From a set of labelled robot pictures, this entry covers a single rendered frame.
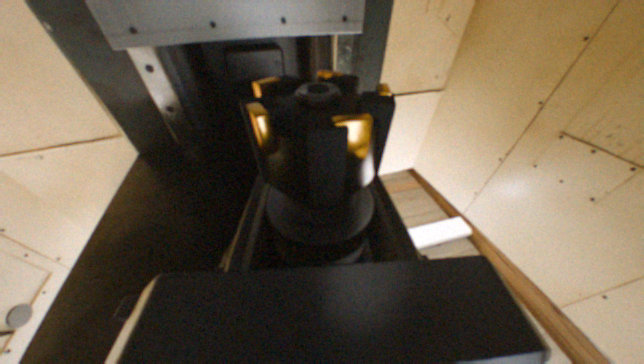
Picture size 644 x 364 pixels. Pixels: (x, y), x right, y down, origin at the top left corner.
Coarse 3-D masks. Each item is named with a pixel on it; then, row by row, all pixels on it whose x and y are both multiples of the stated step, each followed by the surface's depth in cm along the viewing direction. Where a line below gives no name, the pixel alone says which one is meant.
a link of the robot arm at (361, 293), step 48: (192, 288) 5; (240, 288) 5; (288, 288) 5; (336, 288) 5; (384, 288) 5; (432, 288) 5; (480, 288) 5; (144, 336) 4; (192, 336) 4; (240, 336) 4; (288, 336) 4; (336, 336) 4; (384, 336) 4; (432, 336) 4; (480, 336) 4; (528, 336) 4
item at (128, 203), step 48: (240, 144) 49; (144, 192) 36; (192, 192) 36; (240, 192) 36; (96, 240) 29; (144, 240) 29; (192, 240) 29; (96, 288) 24; (144, 288) 24; (48, 336) 20; (96, 336) 20
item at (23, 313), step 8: (24, 304) 49; (0, 312) 46; (8, 312) 46; (16, 312) 47; (24, 312) 49; (32, 312) 50; (0, 320) 45; (8, 320) 45; (16, 320) 47; (24, 320) 48; (0, 328) 45; (8, 328) 45; (16, 328) 47; (0, 336) 49
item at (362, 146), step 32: (256, 96) 7; (288, 96) 6; (320, 96) 5; (352, 96) 6; (384, 96) 6; (256, 128) 5; (288, 128) 5; (320, 128) 4; (352, 128) 4; (384, 128) 6; (256, 160) 6; (288, 160) 5; (320, 160) 5; (352, 160) 5; (288, 192) 6; (320, 192) 6; (352, 192) 6
